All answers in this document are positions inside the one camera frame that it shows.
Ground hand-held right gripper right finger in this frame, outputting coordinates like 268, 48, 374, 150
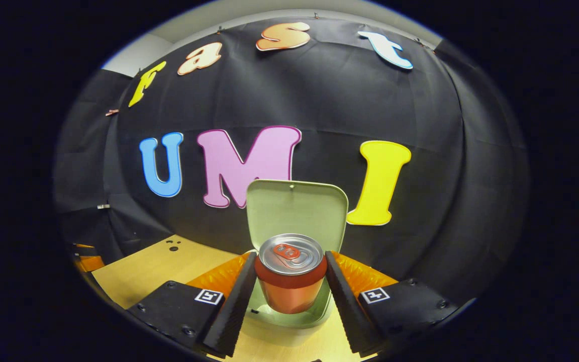
324, 250, 458, 357

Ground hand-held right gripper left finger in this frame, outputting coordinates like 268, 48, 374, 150
126, 251, 258, 358

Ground red pop can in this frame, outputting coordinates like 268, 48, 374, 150
254, 233, 328, 315

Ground pale green desktop garbage bin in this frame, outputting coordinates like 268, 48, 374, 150
242, 179, 349, 347

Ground wooden desktop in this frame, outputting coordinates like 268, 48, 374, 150
91, 234, 378, 362

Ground black backdrop cloth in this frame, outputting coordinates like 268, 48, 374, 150
53, 18, 529, 302

